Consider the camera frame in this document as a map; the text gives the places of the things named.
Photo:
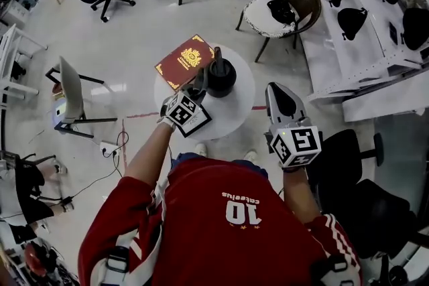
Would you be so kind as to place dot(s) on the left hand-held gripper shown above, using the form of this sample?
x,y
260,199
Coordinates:
x,y
181,112

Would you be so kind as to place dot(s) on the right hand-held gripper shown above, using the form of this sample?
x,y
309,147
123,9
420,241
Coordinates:
x,y
298,144

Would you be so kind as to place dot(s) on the grey knitted sock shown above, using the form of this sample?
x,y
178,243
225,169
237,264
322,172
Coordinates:
x,y
201,83

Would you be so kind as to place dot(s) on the person's left forearm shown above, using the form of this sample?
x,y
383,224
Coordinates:
x,y
147,154

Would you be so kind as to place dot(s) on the person's right forearm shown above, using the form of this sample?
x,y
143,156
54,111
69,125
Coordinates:
x,y
300,194

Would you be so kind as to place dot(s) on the person's left hand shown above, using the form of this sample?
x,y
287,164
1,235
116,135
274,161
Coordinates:
x,y
167,123

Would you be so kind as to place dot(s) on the person's left white shoe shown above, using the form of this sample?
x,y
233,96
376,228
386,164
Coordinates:
x,y
201,149

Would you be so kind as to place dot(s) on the person's white shoe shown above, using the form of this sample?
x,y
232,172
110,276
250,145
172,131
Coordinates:
x,y
201,149
250,155

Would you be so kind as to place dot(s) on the red hardcover book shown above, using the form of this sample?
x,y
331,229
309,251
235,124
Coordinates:
x,y
181,67

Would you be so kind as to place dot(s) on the round white side table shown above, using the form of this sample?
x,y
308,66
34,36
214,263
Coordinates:
x,y
234,110

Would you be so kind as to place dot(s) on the person's right white shoe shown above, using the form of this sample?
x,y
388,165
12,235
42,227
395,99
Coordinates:
x,y
250,155

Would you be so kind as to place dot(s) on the white shelving rack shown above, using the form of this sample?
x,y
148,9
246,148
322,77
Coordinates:
x,y
335,53

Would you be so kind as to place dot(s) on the white power strip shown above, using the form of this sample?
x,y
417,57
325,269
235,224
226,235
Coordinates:
x,y
109,148

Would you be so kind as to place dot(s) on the white seat cushion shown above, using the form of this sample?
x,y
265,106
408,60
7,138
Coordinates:
x,y
258,18

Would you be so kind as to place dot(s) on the small black bag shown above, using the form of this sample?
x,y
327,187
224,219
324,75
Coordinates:
x,y
279,11

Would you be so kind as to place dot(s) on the white round floor device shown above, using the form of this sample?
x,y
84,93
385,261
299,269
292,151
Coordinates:
x,y
60,110

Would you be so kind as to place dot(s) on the red and gold box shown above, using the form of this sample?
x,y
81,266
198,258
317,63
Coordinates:
x,y
57,90

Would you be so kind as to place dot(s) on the dark phone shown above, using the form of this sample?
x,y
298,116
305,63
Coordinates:
x,y
393,33

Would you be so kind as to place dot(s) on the person's red jersey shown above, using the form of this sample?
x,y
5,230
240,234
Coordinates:
x,y
207,244

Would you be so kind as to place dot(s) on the white desk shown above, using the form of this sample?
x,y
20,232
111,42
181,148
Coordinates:
x,y
8,50

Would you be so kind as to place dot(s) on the red helmet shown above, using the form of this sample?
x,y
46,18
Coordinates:
x,y
35,258

